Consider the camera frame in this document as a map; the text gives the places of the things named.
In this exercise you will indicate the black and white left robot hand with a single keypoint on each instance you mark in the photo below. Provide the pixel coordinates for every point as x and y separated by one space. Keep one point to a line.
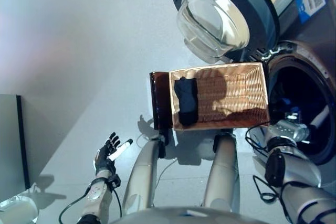
103 158

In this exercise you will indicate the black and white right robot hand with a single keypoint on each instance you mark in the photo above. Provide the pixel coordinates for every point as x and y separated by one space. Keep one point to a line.
319 119

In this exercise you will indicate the black garment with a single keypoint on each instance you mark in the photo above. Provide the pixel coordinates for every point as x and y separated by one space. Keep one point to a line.
187 100

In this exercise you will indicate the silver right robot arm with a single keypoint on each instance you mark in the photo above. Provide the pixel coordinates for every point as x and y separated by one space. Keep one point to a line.
296 171

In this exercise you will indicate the dark grey washing machine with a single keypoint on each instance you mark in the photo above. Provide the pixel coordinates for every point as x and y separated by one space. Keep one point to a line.
302 37

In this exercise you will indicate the round washing machine door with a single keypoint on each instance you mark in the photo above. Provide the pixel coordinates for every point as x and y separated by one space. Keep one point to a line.
223 11

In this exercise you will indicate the black upright board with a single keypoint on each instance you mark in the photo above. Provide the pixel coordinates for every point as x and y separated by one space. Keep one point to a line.
22 142

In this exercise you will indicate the rectangular wicker laundry basket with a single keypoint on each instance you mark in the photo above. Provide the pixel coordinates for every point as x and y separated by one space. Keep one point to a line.
236 90

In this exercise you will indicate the white rounded device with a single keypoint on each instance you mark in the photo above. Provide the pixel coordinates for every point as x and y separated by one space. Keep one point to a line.
18 209

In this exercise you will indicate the grey robot torso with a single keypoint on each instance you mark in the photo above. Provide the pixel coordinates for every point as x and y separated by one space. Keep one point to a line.
189 214

